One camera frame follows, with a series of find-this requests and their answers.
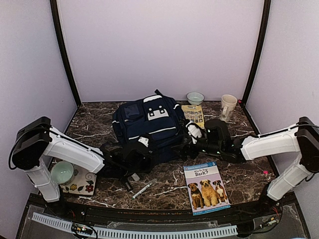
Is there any dog book Why Dogs Bark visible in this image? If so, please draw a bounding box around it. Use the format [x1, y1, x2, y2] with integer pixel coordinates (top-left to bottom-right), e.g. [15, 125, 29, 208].
[183, 162, 231, 216]

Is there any navy blue student backpack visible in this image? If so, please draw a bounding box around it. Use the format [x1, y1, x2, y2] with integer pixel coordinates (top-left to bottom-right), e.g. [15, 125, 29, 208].
[100, 91, 185, 166]

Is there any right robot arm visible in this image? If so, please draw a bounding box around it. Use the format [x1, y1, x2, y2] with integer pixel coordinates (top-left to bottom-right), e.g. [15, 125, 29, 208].
[176, 117, 319, 216]

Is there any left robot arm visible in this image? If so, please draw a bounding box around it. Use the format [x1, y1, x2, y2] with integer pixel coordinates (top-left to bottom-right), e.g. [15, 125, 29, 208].
[8, 117, 152, 217]

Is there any yellow highlighter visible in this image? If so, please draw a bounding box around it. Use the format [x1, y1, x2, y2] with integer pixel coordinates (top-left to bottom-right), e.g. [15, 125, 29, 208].
[131, 173, 140, 181]

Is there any yellow picture book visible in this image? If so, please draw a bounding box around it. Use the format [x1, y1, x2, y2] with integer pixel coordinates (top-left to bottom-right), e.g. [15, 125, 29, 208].
[181, 105, 204, 129]

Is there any white green pen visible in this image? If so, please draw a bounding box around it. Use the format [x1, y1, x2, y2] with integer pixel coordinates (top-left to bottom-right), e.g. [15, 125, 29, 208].
[132, 179, 157, 200]

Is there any cream ceramic mug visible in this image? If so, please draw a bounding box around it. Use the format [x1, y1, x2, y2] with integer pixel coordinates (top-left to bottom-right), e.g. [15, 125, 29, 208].
[219, 95, 238, 122]

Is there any floral square plate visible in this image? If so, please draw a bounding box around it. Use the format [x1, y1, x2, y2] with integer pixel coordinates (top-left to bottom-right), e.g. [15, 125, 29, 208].
[60, 165, 97, 196]

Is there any small green bowl at back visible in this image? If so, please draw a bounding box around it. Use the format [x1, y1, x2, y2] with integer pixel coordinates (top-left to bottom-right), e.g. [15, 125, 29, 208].
[186, 92, 205, 106]

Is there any green bowl on plate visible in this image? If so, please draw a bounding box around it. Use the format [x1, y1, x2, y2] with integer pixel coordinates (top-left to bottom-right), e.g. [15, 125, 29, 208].
[51, 161, 74, 185]

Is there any small circuit board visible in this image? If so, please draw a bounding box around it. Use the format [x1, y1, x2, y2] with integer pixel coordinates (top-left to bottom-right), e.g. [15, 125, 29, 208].
[71, 223, 93, 235]

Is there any white slotted cable duct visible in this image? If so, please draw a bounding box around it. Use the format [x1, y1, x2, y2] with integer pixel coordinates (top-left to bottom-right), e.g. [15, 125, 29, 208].
[31, 213, 238, 239]

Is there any black front rail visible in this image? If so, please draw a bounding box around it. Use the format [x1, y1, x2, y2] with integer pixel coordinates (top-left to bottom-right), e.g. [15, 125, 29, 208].
[29, 193, 297, 226]

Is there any right black frame post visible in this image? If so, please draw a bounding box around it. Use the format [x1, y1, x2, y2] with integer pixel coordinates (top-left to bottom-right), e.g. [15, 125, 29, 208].
[241, 0, 272, 107]

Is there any black frame post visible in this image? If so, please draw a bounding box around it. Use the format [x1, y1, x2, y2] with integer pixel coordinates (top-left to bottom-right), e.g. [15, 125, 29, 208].
[50, 0, 82, 107]
[241, 0, 272, 107]

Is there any left black frame post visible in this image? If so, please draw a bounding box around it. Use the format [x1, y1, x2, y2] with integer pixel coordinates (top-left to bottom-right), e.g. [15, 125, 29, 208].
[50, 0, 82, 107]

